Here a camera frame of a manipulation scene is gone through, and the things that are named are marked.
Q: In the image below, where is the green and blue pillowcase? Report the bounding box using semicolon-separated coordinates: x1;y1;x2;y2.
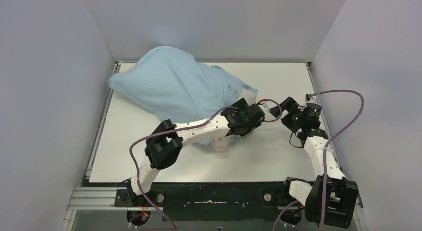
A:
107;46;258;128

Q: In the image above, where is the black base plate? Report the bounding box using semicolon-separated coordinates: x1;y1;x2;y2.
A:
114;181;312;223

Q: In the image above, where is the aluminium frame rail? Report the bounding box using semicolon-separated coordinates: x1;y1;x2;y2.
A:
50;58;115;231

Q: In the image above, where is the white pillow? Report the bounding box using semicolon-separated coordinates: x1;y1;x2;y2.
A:
210;88;256;152

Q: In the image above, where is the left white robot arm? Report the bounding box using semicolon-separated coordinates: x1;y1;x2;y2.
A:
127;98;269;205

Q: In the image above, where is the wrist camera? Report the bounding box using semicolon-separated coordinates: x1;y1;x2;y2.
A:
305;94;319;107
258;101;276;121

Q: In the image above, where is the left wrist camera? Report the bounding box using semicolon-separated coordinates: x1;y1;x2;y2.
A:
258;101;276;121

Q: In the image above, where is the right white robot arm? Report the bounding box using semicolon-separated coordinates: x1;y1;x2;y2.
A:
269;97;358;229

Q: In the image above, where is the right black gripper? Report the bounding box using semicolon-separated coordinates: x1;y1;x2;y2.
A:
269;97;306;133

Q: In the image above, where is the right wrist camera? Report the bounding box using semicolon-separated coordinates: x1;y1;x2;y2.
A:
305;94;319;107

